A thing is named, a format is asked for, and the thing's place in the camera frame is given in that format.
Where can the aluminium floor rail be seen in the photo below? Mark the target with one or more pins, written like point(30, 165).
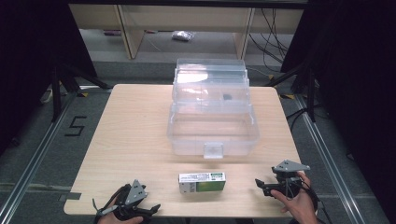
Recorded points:
point(34, 155)
point(327, 161)

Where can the yellow tape piece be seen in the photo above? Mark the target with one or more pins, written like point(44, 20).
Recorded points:
point(82, 94)
point(287, 96)

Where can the black metal stand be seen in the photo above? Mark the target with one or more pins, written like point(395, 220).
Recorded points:
point(309, 93)
point(56, 93)

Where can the green and white carton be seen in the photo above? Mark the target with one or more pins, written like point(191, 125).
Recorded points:
point(202, 183)

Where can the small dark item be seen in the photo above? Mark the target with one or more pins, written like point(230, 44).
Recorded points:
point(227, 96)

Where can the clear plastic storage box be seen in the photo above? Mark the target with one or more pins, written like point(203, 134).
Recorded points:
point(211, 124)

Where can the clear plastic bag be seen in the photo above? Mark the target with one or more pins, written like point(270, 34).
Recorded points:
point(183, 35)

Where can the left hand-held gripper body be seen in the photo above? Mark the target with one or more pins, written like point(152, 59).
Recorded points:
point(132, 196)

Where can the person's left hand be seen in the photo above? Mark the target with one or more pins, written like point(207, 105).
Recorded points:
point(120, 220)

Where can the light wooden shelf unit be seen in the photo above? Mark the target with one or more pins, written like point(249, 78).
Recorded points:
point(186, 21)

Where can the person's right hand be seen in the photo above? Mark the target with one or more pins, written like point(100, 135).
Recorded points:
point(299, 205)

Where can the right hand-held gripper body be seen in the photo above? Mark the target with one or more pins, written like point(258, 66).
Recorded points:
point(288, 177)

